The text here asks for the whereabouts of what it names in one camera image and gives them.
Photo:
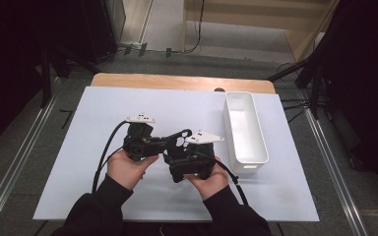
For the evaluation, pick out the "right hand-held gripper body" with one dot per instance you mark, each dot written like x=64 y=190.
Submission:
x=198 y=157

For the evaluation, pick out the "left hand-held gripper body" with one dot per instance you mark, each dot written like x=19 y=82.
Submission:
x=139 y=141

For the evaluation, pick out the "person's right hand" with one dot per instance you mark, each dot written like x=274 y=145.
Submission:
x=210 y=185

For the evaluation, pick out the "person's left hand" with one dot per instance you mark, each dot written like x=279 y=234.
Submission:
x=128 y=172

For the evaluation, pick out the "white table cover board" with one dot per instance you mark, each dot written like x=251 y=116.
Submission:
x=164 y=108

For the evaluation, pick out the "white plastic bin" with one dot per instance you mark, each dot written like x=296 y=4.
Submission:
x=244 y=131

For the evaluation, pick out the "person's dark clothing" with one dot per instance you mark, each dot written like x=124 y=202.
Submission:
x=170 y=229

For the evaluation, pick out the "wooden table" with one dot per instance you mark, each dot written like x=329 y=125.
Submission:
x=164 y=82

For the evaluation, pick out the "black metal stand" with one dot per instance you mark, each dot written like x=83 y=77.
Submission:
x=314 y=88
x=47 y=75

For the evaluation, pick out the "black cabinet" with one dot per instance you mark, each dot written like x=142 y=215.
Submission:
x=103 y=29

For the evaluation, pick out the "dark curtain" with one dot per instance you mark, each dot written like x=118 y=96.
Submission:
x=6 y=65
x=367 y=82

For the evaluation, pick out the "light wooden shelf unit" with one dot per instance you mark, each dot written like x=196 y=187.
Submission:
x=275 y=19

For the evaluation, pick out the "metal floor rail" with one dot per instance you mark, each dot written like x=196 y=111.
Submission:
x=16 y=160
x=336 y=173

